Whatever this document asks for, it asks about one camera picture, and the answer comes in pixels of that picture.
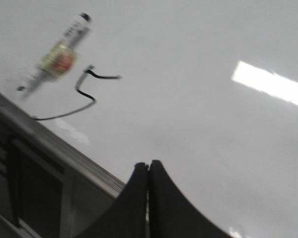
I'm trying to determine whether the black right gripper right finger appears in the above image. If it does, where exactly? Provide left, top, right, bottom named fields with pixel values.
left=149, top=160, right=230, bottom=238

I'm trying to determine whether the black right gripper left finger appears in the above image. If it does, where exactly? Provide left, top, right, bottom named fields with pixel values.
left=76, top=162, right=149, bottom=238

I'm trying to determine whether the white whiteboard marker with tape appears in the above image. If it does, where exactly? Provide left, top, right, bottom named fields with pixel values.
left=16, top=12, right=91, bottom=97

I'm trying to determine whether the dark cabinet under whiteboard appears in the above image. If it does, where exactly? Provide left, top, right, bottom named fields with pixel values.
left=0, top=116, right=65, bottom=238

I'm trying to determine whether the white whiteboard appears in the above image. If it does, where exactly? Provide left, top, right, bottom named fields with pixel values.
left=0, top=0, right=298, bottom=238

